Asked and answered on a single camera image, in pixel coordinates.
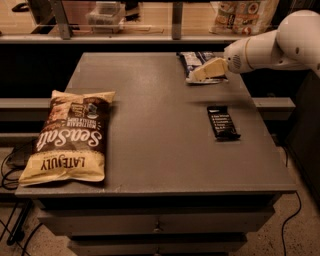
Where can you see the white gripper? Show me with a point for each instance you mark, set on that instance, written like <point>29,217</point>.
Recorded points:
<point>235,59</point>

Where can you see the colourful snack bag on shelf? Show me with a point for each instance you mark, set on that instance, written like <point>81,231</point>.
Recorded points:
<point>246,18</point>

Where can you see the grey drawer cabinet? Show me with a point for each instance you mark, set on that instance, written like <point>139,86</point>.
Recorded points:
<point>171,188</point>

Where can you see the clear plastic container on shelf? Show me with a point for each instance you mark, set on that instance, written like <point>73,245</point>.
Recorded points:
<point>105,17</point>

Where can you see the black snack bar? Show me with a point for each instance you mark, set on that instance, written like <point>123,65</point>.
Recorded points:
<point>222,124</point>

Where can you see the brown sea salt chip bag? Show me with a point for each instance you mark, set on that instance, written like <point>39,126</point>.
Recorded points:
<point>72,142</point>

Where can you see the blue chip bag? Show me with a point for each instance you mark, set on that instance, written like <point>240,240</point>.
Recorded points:
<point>191,60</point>

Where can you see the grey metal shelf rack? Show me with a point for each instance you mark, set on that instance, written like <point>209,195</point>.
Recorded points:
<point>52,21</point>

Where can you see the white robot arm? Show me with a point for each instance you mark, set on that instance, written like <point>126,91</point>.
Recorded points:
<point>294,45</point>

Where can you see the black power adapter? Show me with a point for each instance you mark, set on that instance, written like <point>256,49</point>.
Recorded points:
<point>19,156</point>

